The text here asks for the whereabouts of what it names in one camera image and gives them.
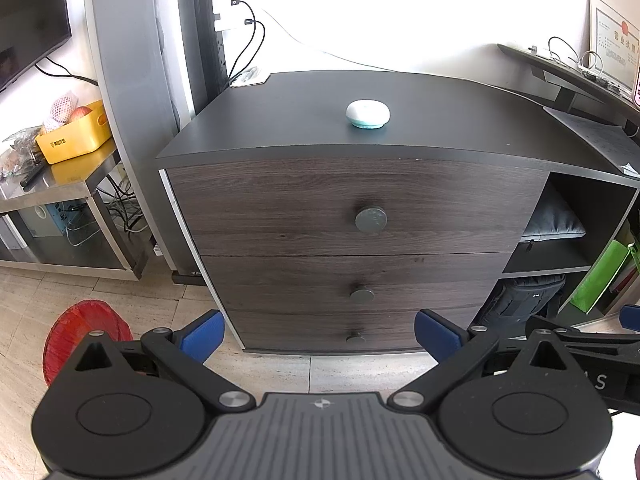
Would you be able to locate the blue box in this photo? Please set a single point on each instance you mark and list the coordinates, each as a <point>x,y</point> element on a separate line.
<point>52,217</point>

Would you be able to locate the fruit in foam net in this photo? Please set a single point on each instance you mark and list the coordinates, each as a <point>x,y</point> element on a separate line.
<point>65,110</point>

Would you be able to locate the medium dark wooden drawer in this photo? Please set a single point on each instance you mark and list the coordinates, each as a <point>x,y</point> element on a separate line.
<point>280,280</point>

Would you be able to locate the green folder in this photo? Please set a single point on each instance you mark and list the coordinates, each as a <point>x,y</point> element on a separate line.
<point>597,280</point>

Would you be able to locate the yellow plastic basket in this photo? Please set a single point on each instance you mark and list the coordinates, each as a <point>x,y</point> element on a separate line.
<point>75,140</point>

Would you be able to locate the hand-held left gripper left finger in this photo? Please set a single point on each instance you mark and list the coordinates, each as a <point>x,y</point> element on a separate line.
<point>202,336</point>

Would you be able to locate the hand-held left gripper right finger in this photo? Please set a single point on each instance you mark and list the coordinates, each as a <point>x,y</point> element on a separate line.
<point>437,338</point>

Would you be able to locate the grey cushion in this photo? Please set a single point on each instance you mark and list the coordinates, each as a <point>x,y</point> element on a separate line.
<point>552,220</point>

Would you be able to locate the clear snack bags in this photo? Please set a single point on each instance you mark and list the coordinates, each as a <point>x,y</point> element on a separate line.
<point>17,150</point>

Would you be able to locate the black remote control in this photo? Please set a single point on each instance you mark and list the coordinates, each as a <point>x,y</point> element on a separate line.
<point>32,176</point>

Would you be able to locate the white flat charger pad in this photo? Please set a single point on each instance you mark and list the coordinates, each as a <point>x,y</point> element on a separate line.
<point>248,78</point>

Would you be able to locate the black desk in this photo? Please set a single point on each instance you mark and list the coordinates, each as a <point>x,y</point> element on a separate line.
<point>565,72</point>

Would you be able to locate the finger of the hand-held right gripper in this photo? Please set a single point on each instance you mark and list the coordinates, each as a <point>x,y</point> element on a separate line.
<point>631,318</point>

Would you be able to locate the white and teal round device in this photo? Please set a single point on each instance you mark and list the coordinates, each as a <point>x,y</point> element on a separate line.
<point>368,113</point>

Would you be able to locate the grey curved standing unit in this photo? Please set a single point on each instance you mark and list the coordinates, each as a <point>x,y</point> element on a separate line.
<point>135,85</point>

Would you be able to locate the framed certificate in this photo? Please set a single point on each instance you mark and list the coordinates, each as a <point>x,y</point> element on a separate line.
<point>617,35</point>

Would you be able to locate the dark wooden dresser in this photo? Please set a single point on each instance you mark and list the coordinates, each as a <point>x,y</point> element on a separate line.
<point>320,115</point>

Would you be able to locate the black backpack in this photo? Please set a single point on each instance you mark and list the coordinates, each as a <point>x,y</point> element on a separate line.
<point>520,302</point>

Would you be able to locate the stainless steel table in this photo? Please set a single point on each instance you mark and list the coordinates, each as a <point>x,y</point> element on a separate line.
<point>55,195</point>

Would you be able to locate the black television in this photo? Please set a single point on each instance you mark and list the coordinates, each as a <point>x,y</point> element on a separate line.
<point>27,15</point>

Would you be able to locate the black power strip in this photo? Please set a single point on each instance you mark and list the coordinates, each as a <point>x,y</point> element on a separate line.
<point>220,55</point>

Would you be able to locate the red plastic basket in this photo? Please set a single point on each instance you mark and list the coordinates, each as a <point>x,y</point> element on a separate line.
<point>80,325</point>

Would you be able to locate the small dark wooden drawer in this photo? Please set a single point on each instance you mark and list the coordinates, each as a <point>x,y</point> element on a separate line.
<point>290,330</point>

